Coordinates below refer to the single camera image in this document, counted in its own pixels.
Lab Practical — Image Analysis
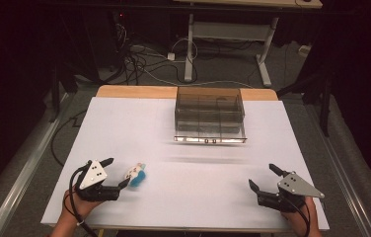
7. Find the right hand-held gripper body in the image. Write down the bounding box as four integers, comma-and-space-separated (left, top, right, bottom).
256, 170, 326, 213

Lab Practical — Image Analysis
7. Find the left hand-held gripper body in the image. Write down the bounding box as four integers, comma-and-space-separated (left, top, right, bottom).
74, 159, 121, 202

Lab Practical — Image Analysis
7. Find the blue and white plush toy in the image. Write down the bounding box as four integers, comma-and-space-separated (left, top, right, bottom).
124, 162, 148, 189

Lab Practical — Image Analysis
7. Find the clear plastic drawer box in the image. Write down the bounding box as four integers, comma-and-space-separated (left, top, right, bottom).
173, 86, 249, 145

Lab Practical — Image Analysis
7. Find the person's left hand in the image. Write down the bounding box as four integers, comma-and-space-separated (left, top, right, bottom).
61, 189, 105, 225

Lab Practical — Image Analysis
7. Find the person's right hand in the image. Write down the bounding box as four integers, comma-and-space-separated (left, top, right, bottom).
281, 197, 320, 232

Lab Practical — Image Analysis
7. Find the white table board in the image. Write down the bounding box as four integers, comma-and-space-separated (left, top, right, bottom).
40, 96, 331, 233

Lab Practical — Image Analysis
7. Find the wooden table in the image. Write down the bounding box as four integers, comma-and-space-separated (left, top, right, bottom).
95, 84, 279, 102

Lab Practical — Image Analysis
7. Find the black metal stand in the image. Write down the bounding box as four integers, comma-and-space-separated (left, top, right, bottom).
47, 62, 79, 123
275, 70, 334, 138

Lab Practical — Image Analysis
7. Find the light wooden desk top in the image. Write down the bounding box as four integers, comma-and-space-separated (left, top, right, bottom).
173, 0, 324, 10

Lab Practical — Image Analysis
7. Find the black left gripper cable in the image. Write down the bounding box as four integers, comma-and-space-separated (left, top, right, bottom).
68, 163, 100, 237

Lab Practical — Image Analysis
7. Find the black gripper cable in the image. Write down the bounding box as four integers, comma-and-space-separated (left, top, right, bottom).
68, 163, 100, 237
286, 197, 312, 233

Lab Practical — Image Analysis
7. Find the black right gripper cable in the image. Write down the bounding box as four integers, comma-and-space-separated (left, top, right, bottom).
286, 197, 312, 233

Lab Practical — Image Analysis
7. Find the metal floor rail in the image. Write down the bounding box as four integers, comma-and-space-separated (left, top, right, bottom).
304, 104, 371, 237
0, 93, 71, 237

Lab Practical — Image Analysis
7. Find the black floor cable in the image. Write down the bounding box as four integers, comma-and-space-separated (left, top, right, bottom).
49, 109, 88, 168

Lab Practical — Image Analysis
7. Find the white floor cable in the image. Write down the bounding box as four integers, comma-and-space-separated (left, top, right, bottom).
130, 38, 257, 89

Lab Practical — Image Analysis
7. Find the white metal desk frame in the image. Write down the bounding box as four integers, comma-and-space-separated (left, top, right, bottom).
184, 13, 280, 89

